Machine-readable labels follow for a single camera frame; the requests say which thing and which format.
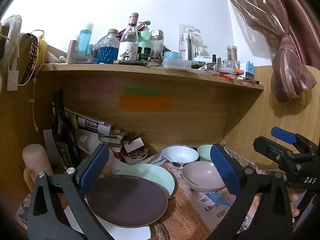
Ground dark wine bottle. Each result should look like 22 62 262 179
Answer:
51 89 82 170

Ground orange sticky note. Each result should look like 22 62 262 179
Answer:
119 94 170 112

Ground pink sticky note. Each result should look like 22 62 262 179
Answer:
80 80 113 100

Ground toothbrush blister pack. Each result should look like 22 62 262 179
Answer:
179 24 202 60

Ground yellow plastic item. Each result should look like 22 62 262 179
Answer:
37 39 48 63

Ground blue pencil sharpener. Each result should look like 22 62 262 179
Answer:
245 61 255 80

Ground green sticky note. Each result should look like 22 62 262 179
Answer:
124 87 160 96

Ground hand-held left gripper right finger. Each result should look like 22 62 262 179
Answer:
207 144 294 240

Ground stack of folded newspapers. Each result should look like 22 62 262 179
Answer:
64 107 125 153

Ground person's right hand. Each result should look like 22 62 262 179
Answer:
288 192 300 225

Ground pale pink plastic cup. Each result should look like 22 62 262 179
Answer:
22 144 54 191

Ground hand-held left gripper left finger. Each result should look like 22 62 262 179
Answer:
27 144 113 240

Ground white fluffy earmuffs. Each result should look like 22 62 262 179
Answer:
0 15 23 55

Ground clear bottle blue liquid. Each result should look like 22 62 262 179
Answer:
78 22 94 55

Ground pink striped curtain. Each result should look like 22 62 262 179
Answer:
219 0 320 103

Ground dark pen gold ends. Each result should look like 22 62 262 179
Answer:
114 60 147 66

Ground braided headband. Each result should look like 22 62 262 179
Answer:
19 32 39 85

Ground beige cylinder tube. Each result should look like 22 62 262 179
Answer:
66 40 77 63

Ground mint green pump bottle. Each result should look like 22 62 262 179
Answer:
137 20 152 49

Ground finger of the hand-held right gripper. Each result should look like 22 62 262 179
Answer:
253 136 300 172
271 127 310 150

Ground mint green bowl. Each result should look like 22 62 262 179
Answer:
197 144 217 162

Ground printed newspaper table cover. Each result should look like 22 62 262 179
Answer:
15 142 288 240

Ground clear tube of pencils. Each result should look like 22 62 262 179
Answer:
227 45 238 62

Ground dark brown plate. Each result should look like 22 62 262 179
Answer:
86 174 168 228

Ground clear bottle silver cap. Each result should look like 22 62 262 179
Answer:
149 29 165 55

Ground white bowl black spots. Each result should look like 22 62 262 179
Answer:
162 145 200 168

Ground blue patterned glass bottle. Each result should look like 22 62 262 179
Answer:
97 29 119 64

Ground white paper sheet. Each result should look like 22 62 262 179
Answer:
64 202 153 240

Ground short glass jar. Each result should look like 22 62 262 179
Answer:
222 59 241 70

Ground white cable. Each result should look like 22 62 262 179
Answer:
7 29 45 131

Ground mint green plate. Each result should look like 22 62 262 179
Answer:
110 163 175 198

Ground clear glass bottle white label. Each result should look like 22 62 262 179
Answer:
118 12 139 61

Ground pale grey bowl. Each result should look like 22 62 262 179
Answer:
182 161 227 194

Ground small bowl of trinkets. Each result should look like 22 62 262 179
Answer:
121 150 148 165

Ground small white box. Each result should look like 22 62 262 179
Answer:
124 137 145 153

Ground clear plastic box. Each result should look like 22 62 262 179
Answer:
162 58 192 68

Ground wooden desk shelf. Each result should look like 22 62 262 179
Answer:
37 63 265 90

